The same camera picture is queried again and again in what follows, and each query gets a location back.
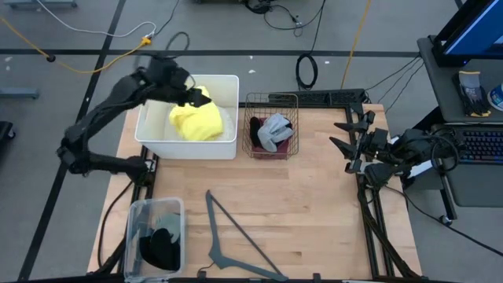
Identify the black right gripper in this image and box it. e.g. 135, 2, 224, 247
329, 111, 393, 175

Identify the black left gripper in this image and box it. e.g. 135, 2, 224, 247
146, 56, 214, 109

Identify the yellow cloth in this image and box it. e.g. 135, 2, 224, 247
168, 85, 225, 143

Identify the white cloth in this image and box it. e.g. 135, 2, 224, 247
212, 105, 237, 142

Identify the light grey textured cloth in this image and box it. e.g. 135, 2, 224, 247
266, 112, 296, 139

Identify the smooth light grey cloth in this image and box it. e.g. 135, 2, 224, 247
256, 124, 285, 153

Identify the large black cloth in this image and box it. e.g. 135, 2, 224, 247
138, 226, 182, 273

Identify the white perforated plastic bin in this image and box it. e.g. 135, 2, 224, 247
134, 74, 240, 161

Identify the black power strip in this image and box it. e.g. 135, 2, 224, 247
267, 88, 368, 107

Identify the grey desk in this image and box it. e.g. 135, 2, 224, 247
415, 35, 503, 209

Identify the grey work glove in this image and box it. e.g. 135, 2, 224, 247
450, 70, 493, 119

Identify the black keyboard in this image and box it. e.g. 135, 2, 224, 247
455, 129, 503, 166

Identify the grey plastic hanger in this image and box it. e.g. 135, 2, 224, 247
204, 189, 290, 283

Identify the clear plastic bin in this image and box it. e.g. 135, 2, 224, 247
123, 197, 187, 283

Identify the white round container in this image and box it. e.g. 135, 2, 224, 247
486, 83, 503, 112

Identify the computer monitor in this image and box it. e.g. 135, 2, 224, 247
431, 0, 503, 68

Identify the black desk cable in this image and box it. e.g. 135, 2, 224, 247
363, 54, 426, 116

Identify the black hanging cable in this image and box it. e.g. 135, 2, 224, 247
294, 0, 328, 92

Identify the gold wire basket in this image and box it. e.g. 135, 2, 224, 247
241, 91, 301, 161

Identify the yellow hanging cable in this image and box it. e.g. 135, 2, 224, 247
339, 0, 373, 90

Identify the white floor cable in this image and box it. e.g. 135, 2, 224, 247
34, 0, 158, 39

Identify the orange floor cable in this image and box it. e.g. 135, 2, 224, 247
0, 15, 153, 75

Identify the black floor cable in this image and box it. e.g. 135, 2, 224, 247
384, 183, 503, 259

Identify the black arm base cable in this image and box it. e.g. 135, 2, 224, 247
95, 178, 138, 269

